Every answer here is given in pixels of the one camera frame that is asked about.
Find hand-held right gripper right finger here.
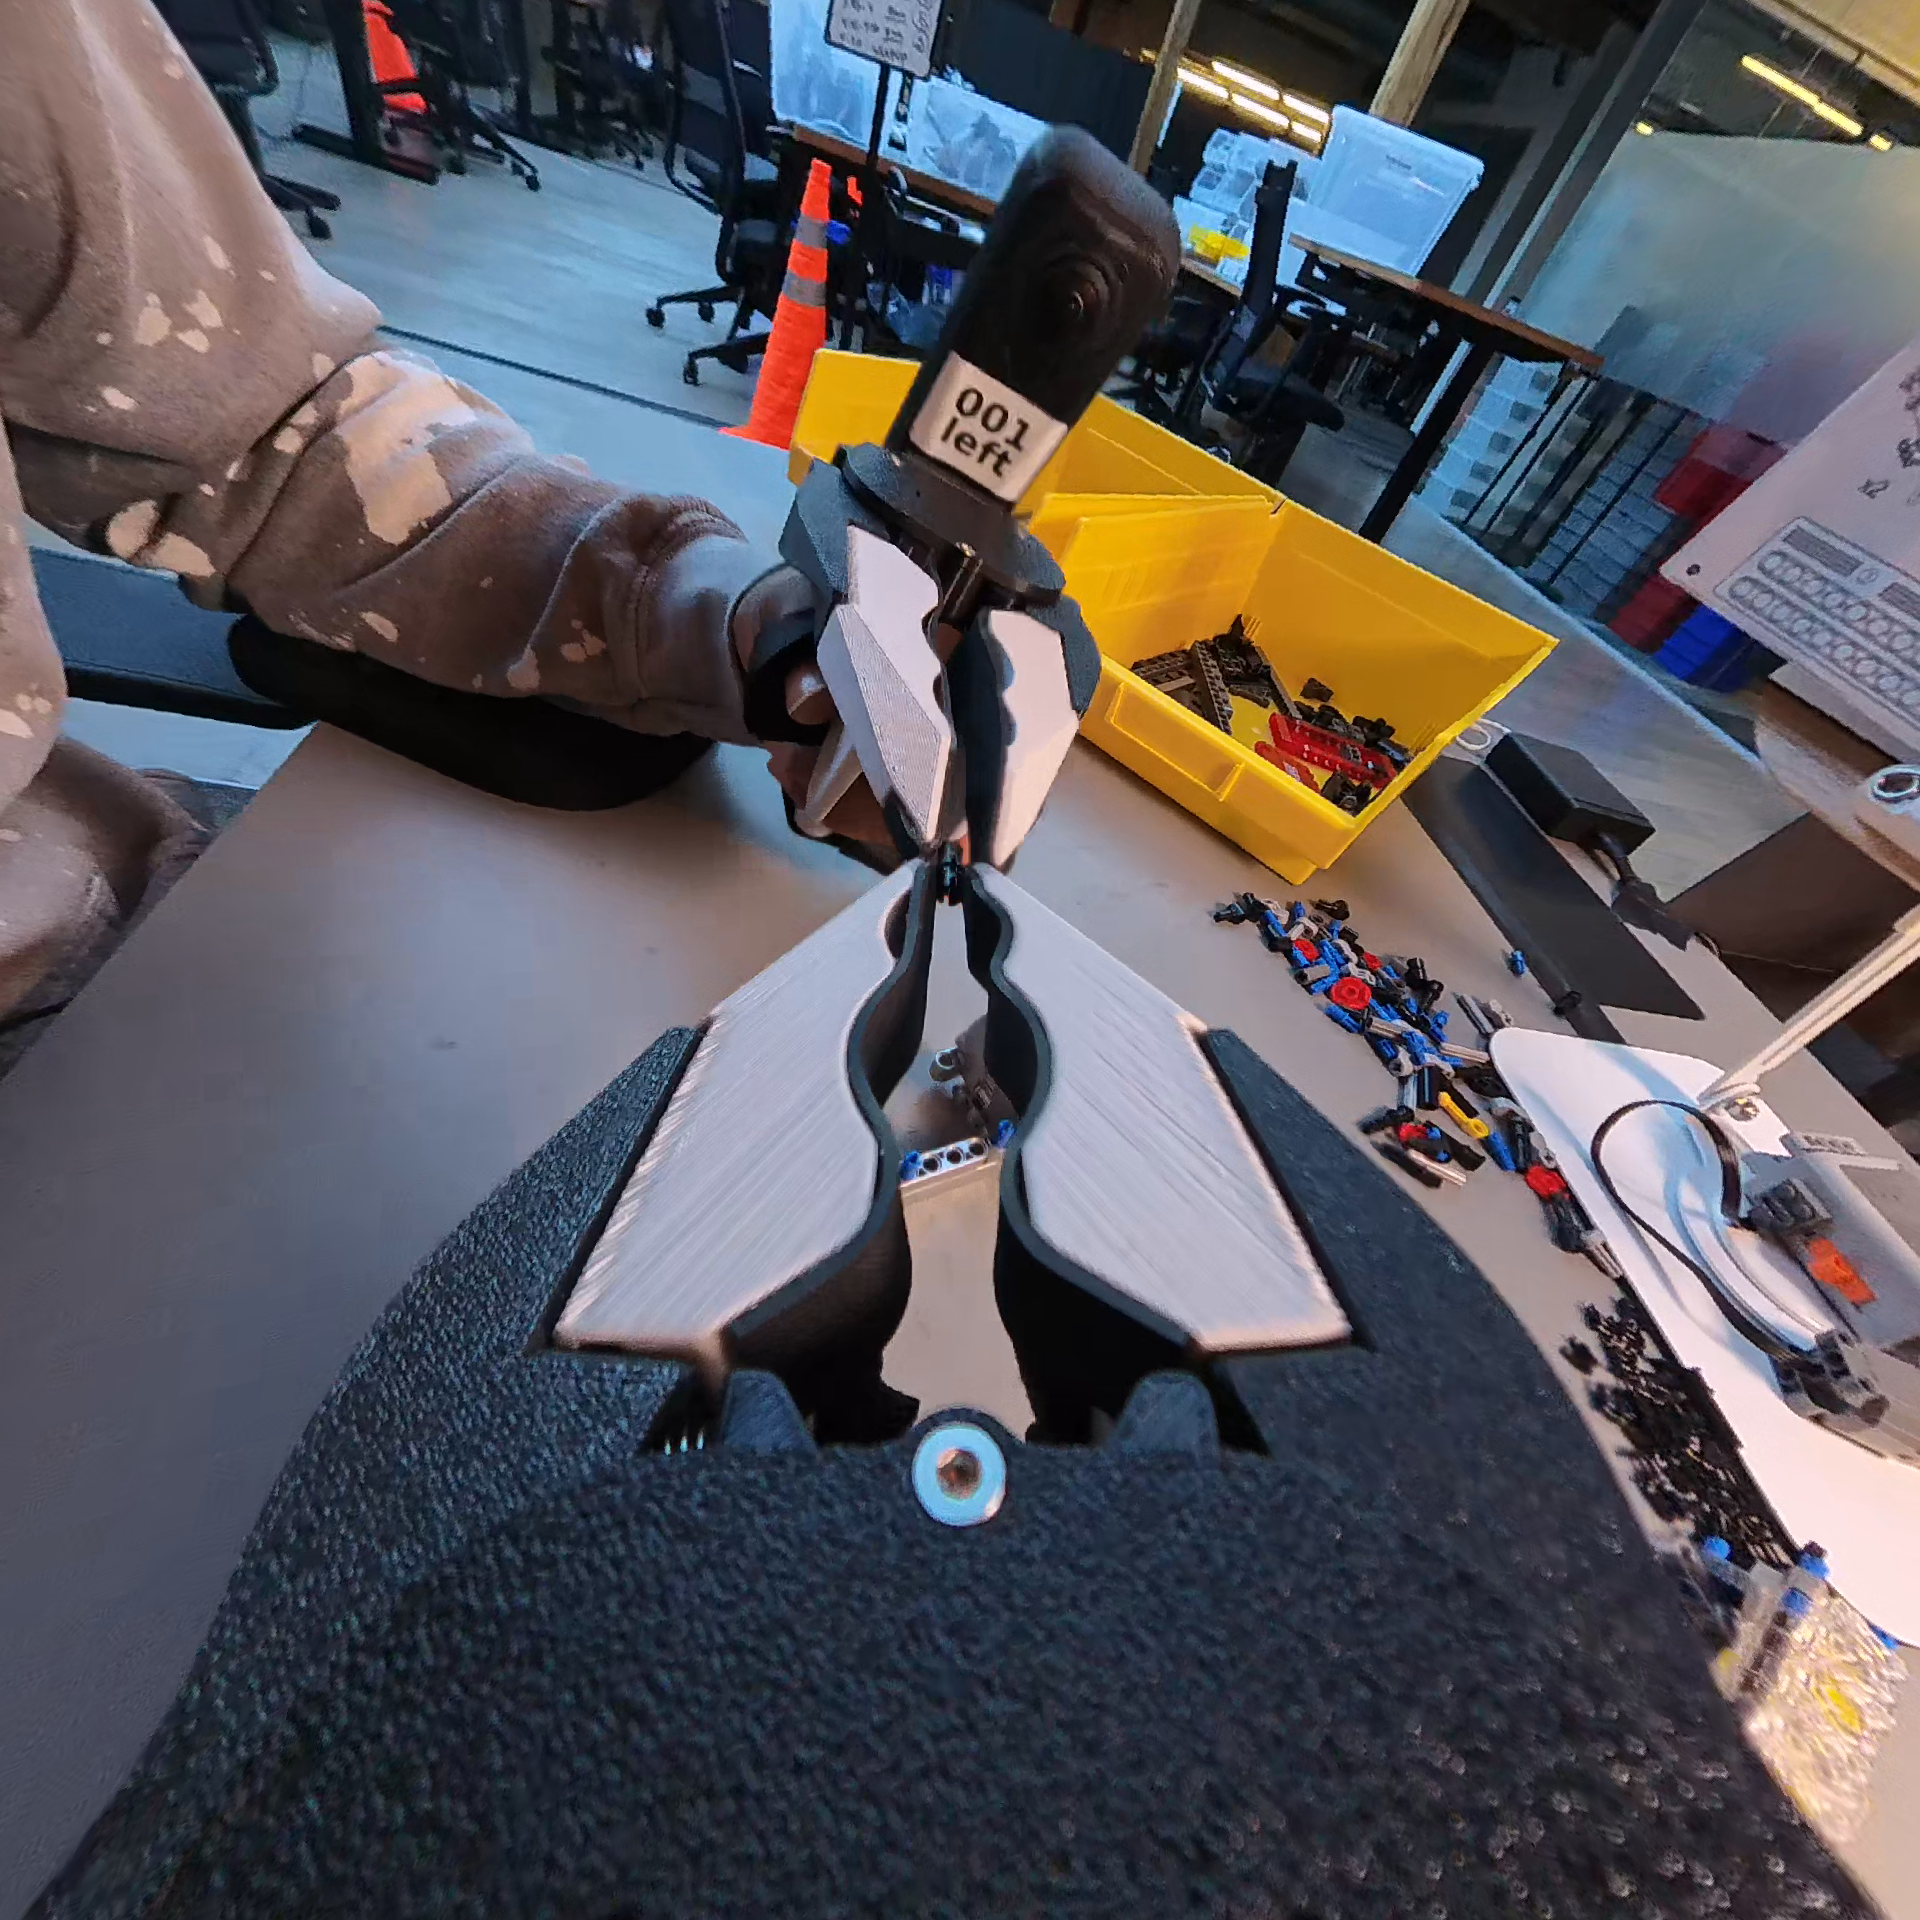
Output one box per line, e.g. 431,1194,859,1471
961,872,1353,1442

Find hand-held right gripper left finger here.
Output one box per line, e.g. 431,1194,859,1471
556,867,923,1444

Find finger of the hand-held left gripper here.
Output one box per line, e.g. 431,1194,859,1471
816,527,964,855
959,603,1085,874

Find silver engine block piece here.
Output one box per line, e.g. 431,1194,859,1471
928,1019,1025,1145

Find instruction booklet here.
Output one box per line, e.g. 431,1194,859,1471
1663,336,1920,760

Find person's left hand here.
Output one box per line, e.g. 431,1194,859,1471
732,568,905,858

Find black office chair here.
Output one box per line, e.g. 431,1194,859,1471
1131,159,1353,482
645,0,805,385
159,0,345,243

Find yellow storage bin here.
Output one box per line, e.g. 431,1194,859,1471
1036,496,1560,888
786,348,1290,601

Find orange traffic cone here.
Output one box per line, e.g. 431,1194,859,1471
720,159,847,452

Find pile of small mixed pieces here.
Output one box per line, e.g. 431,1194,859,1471
1212,892,1626,1277

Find clear plastic storage box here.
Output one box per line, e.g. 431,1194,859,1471
1320,105,1489,280

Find wooden top table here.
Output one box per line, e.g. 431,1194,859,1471
1287,231,1608,544

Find person's black clothing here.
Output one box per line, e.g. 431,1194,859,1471
225,616,713,811

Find pile of black pins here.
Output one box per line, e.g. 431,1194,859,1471
1560,1289,1801,1568

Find grey battery box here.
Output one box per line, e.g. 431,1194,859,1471
1739,1155,1895,1311

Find stack of blue and red bins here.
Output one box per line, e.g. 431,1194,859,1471
1611,423,1795,695

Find grey motor with orange end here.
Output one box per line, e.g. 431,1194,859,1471
1776,1332,1920,1466

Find person's camouflage hoodie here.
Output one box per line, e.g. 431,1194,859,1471
0,421,220,1051

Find transparent brick assembly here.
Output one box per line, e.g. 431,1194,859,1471
1696,1545,1914,1841

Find wooden post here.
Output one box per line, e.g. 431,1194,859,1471
1367,0,1475,129
1130,0,1205,173

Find black motor cable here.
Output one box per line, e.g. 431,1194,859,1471
1592,1101,1801,1367

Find black power cable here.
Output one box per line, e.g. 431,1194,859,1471
1592,832,1696,952

